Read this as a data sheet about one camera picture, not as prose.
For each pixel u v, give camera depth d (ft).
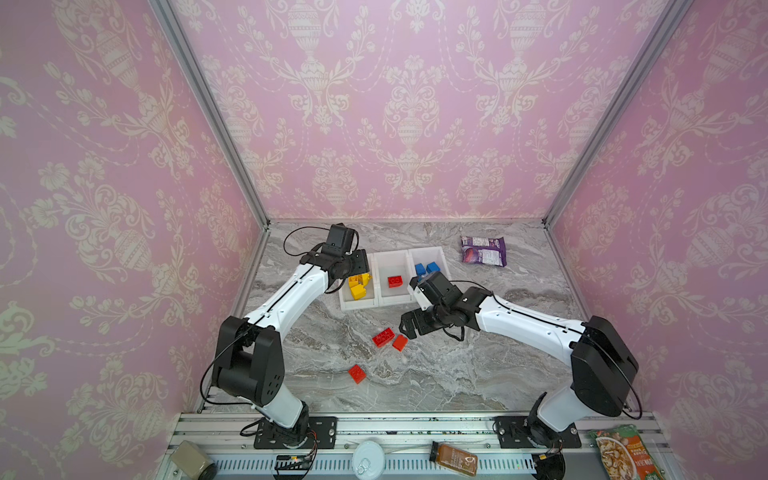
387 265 3.37
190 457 2.29
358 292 3.20
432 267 3.39
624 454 2.31
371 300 3.10
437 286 2.16
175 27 2.35
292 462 2.41
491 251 3.58
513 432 2.40
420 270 3.41
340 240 2.22
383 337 2.93
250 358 1.46
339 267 2.19
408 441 2.43
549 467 2.31
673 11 2.24
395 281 3.28
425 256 3.46
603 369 1.42
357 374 2.68
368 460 2.18
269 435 2.40
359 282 3.25
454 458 2.21
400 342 2.93
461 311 1.98
